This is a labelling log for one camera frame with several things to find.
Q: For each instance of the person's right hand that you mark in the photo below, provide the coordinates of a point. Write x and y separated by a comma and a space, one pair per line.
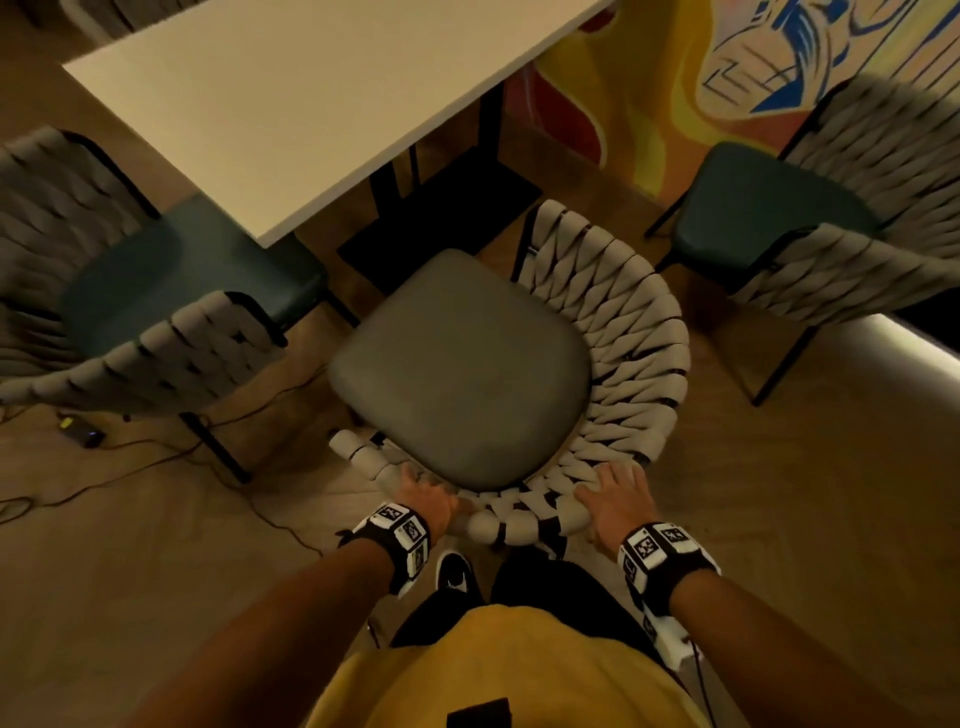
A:
619, 506

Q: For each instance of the white table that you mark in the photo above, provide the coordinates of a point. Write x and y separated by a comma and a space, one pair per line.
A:
300, 97

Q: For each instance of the person's left black shoe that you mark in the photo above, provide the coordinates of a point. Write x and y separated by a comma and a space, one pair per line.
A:
454, 574

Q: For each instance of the person's right forearm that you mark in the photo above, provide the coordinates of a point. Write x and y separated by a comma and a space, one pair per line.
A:
787, 652

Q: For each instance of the person's left hand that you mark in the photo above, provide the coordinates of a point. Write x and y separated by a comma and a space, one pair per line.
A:
431, 502

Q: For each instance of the person's yellow shirt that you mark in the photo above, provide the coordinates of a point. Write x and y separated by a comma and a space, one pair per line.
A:
510, 667

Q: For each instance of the teal cushion woven chair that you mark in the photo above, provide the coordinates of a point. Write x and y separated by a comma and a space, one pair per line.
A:
187, 262
757, 195

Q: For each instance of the black chest device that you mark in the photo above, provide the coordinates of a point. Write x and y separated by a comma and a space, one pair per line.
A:
480, 714

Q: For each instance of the person's left forearm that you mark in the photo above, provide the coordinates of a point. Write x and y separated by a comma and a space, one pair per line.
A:
270, 637

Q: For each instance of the black white wrist camera rig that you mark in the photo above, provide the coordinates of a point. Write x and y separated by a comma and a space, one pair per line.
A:
397, 536
660, 559

